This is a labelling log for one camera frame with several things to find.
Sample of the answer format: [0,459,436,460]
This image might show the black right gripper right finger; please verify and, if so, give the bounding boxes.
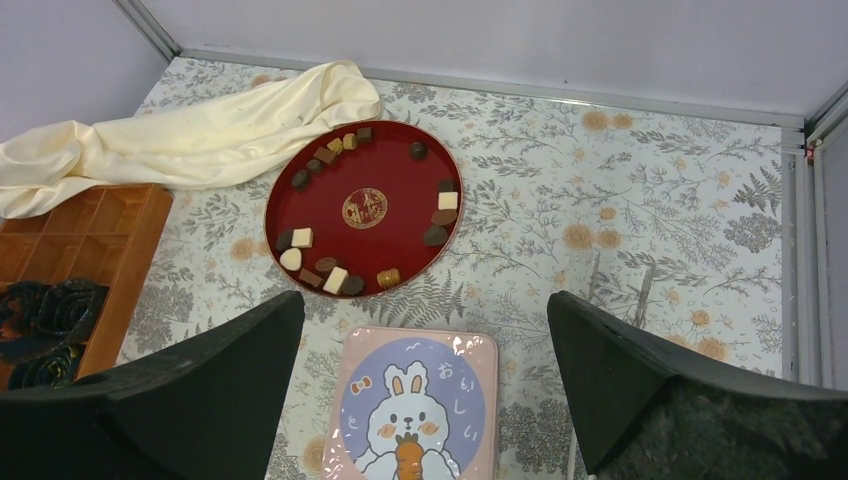
[547,291,847,479]

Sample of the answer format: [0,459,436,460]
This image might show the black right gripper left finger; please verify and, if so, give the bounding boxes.
[1,291,305,479]

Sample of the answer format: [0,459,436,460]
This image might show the silver tin lid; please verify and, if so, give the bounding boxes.
[322,327,499,479]

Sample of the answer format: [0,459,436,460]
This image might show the black paper cup liners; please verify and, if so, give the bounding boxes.
[1,278,109,390]

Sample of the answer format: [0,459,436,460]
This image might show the floral table mat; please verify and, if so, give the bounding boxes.
[115,56,786,480]

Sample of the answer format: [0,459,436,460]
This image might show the wooden compartment tray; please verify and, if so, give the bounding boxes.
[1,185,173,382]

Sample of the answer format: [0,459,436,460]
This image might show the red round tray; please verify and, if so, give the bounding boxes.
[264,120,464,298]

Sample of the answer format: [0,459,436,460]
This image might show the cream cloth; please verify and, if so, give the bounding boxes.
[1,60,382,219]

